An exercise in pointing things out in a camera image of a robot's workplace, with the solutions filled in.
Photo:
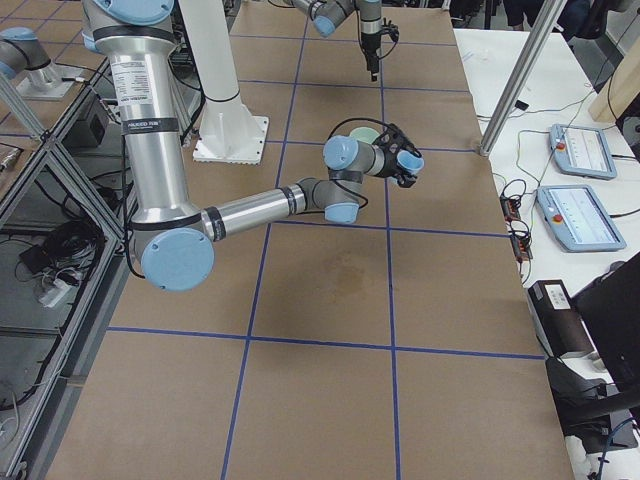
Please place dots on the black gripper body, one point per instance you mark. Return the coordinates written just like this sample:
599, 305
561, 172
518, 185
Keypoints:
390, 164
370, 43

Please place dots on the light blue plastic cup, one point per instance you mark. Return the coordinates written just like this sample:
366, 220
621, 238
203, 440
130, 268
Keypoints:
410, 162

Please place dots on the green ceramic bowl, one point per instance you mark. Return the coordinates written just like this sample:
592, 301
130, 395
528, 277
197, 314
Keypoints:
363, 134

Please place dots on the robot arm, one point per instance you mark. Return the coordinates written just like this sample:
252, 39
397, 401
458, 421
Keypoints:
177, 237
327, 16

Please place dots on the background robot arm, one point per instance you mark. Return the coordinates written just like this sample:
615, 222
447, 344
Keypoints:
22, 52

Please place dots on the brown paper table cover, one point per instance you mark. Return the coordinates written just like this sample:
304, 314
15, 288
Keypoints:
400, 347

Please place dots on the near teach pendant tablet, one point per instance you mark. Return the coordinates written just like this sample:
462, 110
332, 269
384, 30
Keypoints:
577, 219

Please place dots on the teach pendant tablet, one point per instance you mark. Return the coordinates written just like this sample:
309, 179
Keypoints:
577, 219
582, 151

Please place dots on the far teach pendant tablet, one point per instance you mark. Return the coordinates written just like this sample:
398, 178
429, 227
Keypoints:
582, 151

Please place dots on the black box with label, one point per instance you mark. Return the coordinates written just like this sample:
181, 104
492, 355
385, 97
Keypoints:
558, 324

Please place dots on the black office chair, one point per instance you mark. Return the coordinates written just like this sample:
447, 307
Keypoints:
609, 309

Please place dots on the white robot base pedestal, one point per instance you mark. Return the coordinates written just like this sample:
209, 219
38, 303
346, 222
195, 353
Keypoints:
228, 132

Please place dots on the aluminium frame post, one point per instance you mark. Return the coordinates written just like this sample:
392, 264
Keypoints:
535, 42

